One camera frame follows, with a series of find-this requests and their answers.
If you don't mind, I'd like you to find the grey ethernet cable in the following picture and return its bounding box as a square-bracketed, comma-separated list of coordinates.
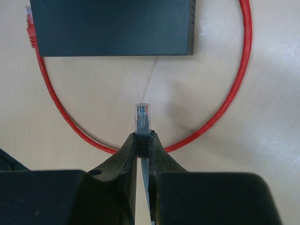
[134, 102, 156, 222]

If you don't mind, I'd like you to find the black network switch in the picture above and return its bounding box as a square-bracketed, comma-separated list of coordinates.
[30, 0, 196, 57]

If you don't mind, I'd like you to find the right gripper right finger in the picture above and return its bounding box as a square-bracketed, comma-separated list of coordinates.
[148, 132, 282, 225]

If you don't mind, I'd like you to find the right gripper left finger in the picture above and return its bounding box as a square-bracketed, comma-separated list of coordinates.
[0, 135, 137, 225]

